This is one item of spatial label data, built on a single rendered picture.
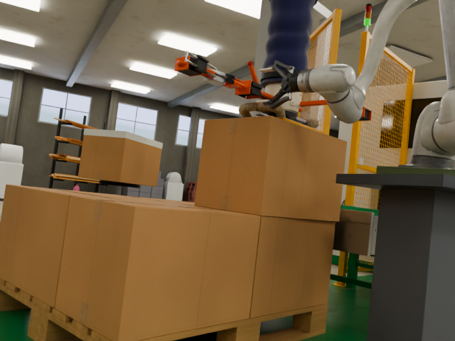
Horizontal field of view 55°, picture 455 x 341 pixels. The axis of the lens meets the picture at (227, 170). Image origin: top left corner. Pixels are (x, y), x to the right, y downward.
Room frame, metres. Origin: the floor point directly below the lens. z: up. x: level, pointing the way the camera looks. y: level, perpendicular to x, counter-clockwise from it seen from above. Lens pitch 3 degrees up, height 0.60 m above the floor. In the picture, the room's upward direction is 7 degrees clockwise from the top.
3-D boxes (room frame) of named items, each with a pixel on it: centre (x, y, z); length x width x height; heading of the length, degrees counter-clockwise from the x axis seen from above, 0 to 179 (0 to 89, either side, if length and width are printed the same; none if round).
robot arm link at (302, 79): (1.66, -0.27, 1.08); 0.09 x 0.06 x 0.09; 137
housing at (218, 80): (1.73, 0.09, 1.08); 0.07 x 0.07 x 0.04; 47
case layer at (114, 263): (2.06, 0.21, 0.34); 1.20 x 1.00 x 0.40; 137
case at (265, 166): (2.06, -0.22, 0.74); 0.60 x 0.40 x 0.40; 135
